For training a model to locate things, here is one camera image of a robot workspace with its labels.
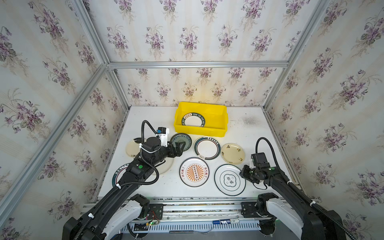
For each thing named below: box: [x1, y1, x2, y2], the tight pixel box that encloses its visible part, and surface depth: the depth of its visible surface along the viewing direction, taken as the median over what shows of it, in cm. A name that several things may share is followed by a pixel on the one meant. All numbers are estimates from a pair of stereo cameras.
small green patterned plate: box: [170, 133, 192, 152], surface depth 103 cm
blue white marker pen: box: [212, 219, 240, 225], surface depth 71 cm
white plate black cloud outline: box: [214, 164, 246, 197], surface depth 85 cm
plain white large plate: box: [155, 157, 174, 175], surface depth 88 cm
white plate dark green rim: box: [193, 136, 221, 160], surface depth 98 cm
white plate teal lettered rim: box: [181, 112, 206, 128], surface depth 113 cm
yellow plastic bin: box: [174, 102, 229, 138], surface depth 113 cm
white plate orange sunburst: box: [179, 156, 210, 188], surface depth 88 cm
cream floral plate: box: [221, 143, 245, 165], surface depth 97 cm
